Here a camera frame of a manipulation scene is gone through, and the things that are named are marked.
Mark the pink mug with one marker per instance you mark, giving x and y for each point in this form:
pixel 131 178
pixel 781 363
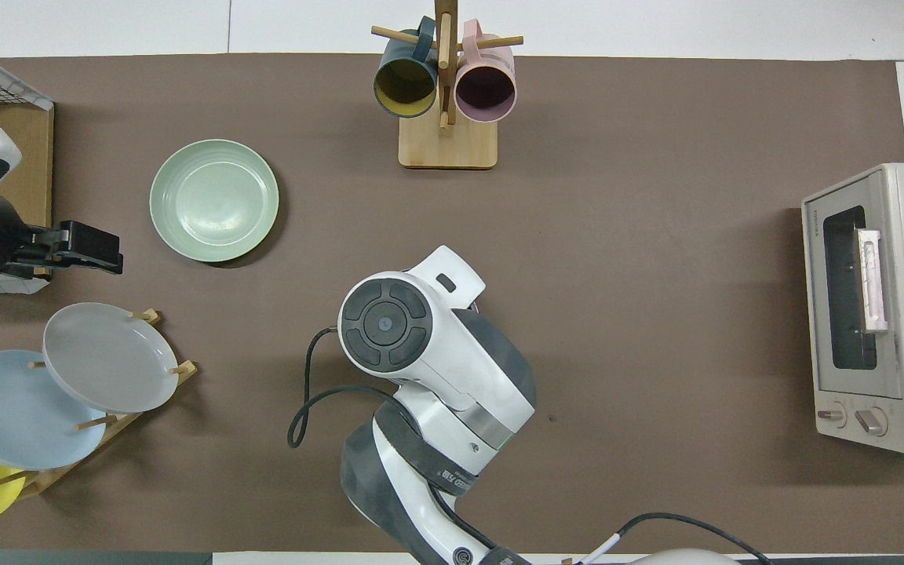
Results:
pixel 486 90

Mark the wooden plate rack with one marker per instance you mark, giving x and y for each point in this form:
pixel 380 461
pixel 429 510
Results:
pixel 44 480

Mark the light blue plate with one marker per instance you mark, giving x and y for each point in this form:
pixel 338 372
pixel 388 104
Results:
pixel 12 408

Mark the teal mug with yellow inside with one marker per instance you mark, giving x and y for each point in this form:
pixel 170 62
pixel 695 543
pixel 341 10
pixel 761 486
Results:
pixel 405 82

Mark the grey plate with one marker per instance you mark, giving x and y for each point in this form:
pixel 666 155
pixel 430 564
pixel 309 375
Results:
pixel 107 357

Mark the wooden mug tree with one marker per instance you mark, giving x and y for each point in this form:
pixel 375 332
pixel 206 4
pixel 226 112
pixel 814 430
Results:
pixel 448 145

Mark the brown table mat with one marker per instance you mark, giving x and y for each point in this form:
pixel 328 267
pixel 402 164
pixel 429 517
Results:
pixel 656 314

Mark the light green plate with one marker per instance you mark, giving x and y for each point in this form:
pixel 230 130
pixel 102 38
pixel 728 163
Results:
pixel 214 200

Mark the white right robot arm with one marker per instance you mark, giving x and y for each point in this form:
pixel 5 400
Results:
pixel 436 353

